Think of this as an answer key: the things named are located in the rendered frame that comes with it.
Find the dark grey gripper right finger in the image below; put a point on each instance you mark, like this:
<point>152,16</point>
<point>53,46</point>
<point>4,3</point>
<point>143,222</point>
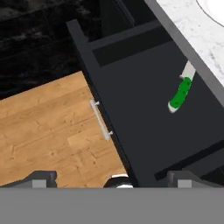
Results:
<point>183,178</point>

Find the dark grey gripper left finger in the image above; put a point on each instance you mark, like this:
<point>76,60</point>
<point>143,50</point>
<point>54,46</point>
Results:
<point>40,178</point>

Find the black open drawer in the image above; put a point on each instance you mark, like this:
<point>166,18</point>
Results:
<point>145,110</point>

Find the white plate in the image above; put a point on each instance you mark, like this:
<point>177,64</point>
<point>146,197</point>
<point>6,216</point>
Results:
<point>212,10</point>

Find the black and white round object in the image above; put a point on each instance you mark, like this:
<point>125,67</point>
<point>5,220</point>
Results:
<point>119,181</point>

